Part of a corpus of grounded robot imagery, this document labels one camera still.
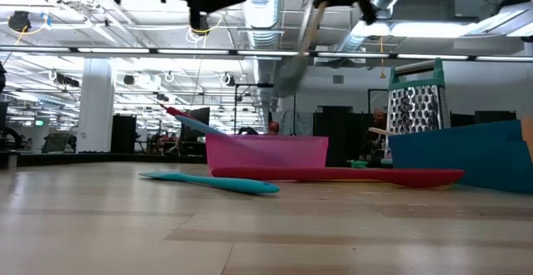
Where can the red slotted spoon metal shaft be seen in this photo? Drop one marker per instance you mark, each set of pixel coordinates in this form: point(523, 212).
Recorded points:
point(175, 110)

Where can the large blue silicone spoon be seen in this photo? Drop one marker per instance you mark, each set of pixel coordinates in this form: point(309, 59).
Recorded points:
point(195, 124)

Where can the blue silicone spatula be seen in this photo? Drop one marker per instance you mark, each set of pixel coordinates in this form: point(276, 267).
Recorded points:
point(233, 184)

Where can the person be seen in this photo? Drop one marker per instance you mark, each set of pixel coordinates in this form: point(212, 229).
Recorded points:
point(273, 127)
point(378, 116)

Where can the teal and steel box grater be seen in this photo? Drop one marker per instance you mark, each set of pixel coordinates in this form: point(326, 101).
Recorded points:
point(416, 108)

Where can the black room monitor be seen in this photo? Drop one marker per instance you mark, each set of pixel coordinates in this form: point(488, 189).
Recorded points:
point(202, 114)

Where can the black partition screen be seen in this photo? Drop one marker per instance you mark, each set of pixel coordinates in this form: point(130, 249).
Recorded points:
point(341, 137)

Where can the small teal utensil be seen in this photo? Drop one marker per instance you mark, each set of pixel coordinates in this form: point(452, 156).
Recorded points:
point(359, 164)

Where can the pink translucent plastic bin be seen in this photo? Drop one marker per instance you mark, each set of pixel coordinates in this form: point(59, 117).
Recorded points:
point(266, 152)

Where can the low black partition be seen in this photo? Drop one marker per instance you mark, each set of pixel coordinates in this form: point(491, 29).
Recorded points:
point(495, 116)

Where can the white building column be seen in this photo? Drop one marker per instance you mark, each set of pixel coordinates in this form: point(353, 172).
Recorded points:
point(96, 108)

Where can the black cabinet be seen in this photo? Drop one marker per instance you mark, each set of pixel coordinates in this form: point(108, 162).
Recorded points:
point(123, 135)

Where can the blue plastic bin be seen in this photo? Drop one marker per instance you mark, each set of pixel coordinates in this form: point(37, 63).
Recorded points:
point(458, 158)

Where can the orange plastic bin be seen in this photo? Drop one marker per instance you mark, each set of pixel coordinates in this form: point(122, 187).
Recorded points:
point(528, 137)

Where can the office chair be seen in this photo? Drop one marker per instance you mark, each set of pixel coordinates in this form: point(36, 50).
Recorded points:
point(56, 141)

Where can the wall air vent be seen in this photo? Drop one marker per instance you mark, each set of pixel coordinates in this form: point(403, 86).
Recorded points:
point(338, 79)

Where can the black aluminium table frame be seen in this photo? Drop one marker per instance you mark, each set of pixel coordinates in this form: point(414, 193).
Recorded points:
point(125, 157)

